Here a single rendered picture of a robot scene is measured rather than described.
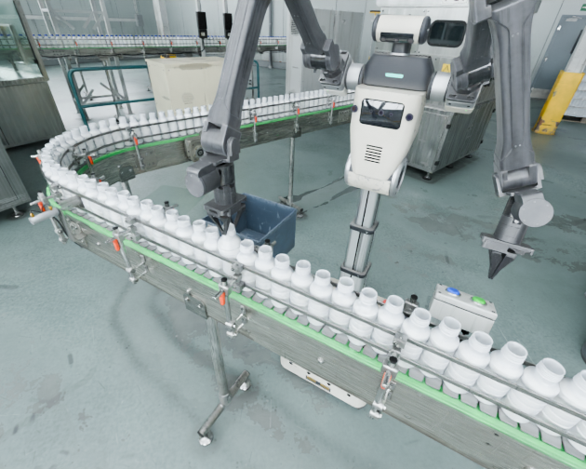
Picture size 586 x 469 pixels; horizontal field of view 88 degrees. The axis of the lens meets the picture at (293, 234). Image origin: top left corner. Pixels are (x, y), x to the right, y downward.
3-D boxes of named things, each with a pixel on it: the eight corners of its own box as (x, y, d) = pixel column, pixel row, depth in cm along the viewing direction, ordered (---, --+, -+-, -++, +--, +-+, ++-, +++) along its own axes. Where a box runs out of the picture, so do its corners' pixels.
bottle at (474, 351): (464, 372, 73) (492, 328, 63) (472, 397, 68) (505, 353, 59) (438, 368, 73) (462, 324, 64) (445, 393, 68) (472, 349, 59)
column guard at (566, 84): (532, 132, 623) (561, 72, 560) (530, 127, 651) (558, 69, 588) (555, 135, 607) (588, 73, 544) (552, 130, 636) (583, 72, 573)
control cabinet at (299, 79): (310, 110, 711) (316, 7, 602) (326, 113, 682) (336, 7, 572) (284, 114, 665) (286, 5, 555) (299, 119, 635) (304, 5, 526)
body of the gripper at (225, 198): (203, 210, 79) (199, 184, 75) (229, 195, 86) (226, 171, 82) (222, 218, 76) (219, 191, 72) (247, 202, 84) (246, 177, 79)
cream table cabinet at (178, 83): (222, 132, 547) (215, 56, 479) (242, 140, 510) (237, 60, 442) (162, 143, 485) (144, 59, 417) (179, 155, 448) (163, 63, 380)
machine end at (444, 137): (406, 137, 565) (440, 1, 451) (479, 157, 488) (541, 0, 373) (352, 154, 475) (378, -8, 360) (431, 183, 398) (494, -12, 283)
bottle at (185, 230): (192, 267, 100) (183, 225, 90) (178, 261, 102) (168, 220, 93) (204, 257, 104) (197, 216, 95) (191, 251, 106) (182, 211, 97)
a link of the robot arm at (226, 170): (238, 157, 75) (219, 153, 77) (219, 166, 70) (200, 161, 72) (240, 183, 79) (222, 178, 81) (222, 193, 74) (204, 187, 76)
